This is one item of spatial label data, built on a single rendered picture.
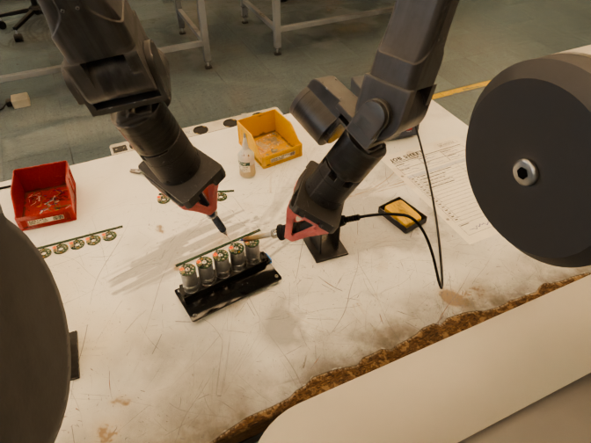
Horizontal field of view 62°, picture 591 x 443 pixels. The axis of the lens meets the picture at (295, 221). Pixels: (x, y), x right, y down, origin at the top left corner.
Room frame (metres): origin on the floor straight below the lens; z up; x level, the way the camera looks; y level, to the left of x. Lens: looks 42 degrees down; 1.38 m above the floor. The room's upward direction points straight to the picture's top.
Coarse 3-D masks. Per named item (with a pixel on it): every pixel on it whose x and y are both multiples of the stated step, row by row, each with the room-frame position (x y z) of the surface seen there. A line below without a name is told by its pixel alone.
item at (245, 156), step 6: (246, 144) 0.83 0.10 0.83; (240, 150) 0.83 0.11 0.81; (246, 150) 0.83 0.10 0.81; (240, 156) 0.82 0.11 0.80; (246, 156) 0.82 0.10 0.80; (252, 156) 0.83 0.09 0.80; (240, 162) 0.82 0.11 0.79; (246, 162) 0.82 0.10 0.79; (252, 162) 0.83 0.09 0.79; (240, 168) 0.82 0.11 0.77; (246, 168) 0.82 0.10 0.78; (252, 168) 0.82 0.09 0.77; (240, 174) 0.82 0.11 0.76; (246, 174) 0.82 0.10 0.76; (252, 174) 0.82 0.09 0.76
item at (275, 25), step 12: (240, 0) 3.67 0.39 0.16; (276, 0) 3.11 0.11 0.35; (276, 12) 3.11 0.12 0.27; (360, 12) 3.38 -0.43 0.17; (372, 12) 3.41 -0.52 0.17; (384, 12) 3.45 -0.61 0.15; (276, 24) 3.11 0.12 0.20; (300, 24) 3.18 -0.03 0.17; (312, 24) 3.22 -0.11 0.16; (324, 24) 3.26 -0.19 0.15; (276, 36) 3.11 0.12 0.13; (276, 48) 3.11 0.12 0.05
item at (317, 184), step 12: (312, 168) 0.56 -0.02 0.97; (324, 168) 0.50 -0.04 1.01; (312, 180) 0.51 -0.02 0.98; (324, 180) 0.49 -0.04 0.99; (336, 180) 0.49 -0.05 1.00; (300, 192) 0.50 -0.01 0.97; (312, 192) 0.50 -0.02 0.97; (324, 192) 0.49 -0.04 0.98; (336, 192) 0.49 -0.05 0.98; (348, 192) 0.49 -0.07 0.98; (300, 204) 0.48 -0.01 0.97; (312, 204) 0.49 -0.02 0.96; (324, 204) 0.49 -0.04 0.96; (336, 204) 0.49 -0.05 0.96; (312, 216) 0.47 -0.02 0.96; (324, 216) 0.47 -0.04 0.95; (336, 216) 0.48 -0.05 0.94; (324, 228) 0.47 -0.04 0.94; (336, 228) 0.46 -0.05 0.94
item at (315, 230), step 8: (296, 184) 0.54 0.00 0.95; (296, 192) 0.51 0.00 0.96; (288, 208) 0.50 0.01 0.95; (288, 216) 0.50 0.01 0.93; (304, 216) 0.49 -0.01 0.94; (288, 224) 0.51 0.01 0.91; (312, 224) 0.49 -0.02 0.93; (288, 232) 0.51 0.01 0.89; (304, 232) 0.50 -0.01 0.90; (312, 232) 0.50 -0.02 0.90; (320, 232) 0.49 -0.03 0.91; (328, 232) 0.48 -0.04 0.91; (296, 240) 0.51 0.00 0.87
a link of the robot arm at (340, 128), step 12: (336, 120) 0.52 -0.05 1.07; (336, 132) 0.53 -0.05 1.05; (348, 132) 0.50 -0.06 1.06; (336, 144) 0.51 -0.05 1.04; (348, 144) 0.49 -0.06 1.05; (384, 144) 0.51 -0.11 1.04; (336, 156) 0.50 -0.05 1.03; (348, 156) 0.49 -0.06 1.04; (360, 156) 0.48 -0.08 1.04; (372, 156) 0.48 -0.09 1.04; (336, 168) 0.49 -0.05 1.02; (348, 168) 0.48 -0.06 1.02; (360, 168) 0.48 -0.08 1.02; (372, 168) 0.49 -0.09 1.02; (348, 180) 0.48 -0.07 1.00; (360, 180) 0.49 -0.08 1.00
